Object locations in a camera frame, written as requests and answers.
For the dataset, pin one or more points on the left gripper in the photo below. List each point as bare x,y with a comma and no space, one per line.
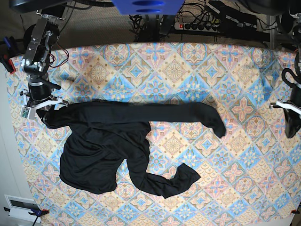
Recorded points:
292,119

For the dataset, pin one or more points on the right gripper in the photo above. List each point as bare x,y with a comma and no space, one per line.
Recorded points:
40,91

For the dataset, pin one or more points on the black t-shirt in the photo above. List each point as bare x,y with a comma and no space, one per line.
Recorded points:
106,133

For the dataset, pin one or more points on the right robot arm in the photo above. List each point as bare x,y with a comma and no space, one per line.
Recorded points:
35,63

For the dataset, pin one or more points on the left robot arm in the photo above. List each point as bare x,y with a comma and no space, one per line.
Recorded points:
292,107

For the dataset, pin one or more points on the red black clamp left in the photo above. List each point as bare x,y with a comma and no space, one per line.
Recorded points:
8,64

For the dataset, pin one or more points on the patterned tablecloth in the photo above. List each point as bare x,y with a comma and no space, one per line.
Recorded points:
250,176

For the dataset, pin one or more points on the black round stool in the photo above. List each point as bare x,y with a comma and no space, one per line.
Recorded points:
30,33

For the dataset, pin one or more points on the orange clamp bottom right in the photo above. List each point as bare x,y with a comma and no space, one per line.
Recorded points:
295,212

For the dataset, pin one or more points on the blue clamp bottom left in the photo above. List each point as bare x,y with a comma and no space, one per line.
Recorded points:
35,212

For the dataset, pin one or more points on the white power strip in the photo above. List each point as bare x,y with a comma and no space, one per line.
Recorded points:
198,27

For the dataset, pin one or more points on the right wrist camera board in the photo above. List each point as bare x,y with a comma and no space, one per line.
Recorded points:
28,112

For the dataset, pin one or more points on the white wall vent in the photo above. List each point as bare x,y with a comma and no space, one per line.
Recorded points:
18,202

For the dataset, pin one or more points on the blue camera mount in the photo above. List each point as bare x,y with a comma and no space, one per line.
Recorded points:
148,7

